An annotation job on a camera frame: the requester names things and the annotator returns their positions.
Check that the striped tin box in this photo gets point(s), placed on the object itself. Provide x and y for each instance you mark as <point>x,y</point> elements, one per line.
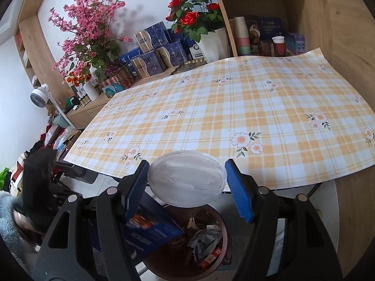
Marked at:
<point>117,85</point>

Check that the wooden wall shelf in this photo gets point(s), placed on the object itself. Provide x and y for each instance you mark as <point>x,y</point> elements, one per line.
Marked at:
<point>44,49</point>

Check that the small purple blue box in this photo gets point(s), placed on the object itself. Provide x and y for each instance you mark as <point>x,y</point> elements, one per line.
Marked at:
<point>296,44</point>

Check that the printed card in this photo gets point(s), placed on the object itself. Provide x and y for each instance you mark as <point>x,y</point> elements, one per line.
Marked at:
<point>227,259</point>

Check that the stack of paper cups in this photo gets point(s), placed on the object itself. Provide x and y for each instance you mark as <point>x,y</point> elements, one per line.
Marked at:
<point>241,35</point>

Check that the gold round tin lid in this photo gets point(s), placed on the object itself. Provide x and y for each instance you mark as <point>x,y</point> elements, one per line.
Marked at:
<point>187,66</point>

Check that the row of small bottles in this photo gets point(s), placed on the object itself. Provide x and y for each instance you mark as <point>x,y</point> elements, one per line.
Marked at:
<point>83,99</point>

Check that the dark blue book box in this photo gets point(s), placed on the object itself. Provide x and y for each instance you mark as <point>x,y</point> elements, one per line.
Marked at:
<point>271,27</point>

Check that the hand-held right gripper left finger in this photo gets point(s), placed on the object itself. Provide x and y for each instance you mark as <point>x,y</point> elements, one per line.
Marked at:
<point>137,187</point>

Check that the person's left forearm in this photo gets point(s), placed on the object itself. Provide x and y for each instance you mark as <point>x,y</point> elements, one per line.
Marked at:
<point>11,234</point>

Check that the red paper cup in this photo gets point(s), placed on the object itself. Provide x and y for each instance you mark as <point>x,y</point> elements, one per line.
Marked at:
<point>278,48</point>

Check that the pink blossom plant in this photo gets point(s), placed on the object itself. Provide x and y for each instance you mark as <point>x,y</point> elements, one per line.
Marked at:
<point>88,20</point>

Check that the dark red trash bin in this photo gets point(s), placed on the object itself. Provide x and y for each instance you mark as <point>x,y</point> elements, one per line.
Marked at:
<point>167,269</point>

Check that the wooden sideboard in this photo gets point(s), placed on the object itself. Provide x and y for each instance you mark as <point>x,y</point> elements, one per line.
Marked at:
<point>88,114</point>

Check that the folding table with plaid cloth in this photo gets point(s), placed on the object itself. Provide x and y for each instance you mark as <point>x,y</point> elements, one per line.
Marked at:
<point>234,99</point>

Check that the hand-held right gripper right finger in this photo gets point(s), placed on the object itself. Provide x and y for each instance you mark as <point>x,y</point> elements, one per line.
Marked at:
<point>238,190</point>

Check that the blue box with white label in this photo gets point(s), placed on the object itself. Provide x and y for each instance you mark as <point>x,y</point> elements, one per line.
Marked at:
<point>196,52</point>

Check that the blue flat carton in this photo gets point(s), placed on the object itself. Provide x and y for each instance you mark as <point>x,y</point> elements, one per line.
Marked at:
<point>130,55</point>

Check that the wooden shelf unit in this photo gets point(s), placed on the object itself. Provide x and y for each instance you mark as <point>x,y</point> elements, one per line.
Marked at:
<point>337,20</point>

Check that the blue and gold gift box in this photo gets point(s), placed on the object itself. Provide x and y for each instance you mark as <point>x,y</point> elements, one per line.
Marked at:
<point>158,35</point>
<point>175,54</point>
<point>149,63</point>

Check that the white desk fan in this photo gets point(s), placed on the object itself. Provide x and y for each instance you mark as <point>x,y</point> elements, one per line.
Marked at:
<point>39,98</point>

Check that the orange artificial flowers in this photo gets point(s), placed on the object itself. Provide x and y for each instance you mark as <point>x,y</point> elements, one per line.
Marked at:
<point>77,79</point>

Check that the green bag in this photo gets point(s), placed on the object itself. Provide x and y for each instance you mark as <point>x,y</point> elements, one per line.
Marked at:
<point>3,178</point>

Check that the clear plastic lid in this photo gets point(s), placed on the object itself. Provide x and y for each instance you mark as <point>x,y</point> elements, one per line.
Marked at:
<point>187,178</point>

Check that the white paper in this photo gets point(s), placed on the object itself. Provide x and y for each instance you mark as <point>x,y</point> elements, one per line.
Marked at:
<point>202,237</point>

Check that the dark printed box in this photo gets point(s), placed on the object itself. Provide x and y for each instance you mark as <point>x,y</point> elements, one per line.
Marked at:
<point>253,32</point>

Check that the pile of clothes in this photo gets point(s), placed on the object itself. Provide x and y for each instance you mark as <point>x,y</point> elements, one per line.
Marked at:
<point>52,134</point>

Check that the white jar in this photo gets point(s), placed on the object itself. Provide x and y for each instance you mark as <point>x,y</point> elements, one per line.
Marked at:
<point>92,92</point>

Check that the red rose plant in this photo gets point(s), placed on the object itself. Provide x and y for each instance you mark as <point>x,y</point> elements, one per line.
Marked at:
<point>190,17</point>

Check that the white faceted flowerpot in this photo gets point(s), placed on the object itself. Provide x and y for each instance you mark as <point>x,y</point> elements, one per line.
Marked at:
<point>211,46</point>

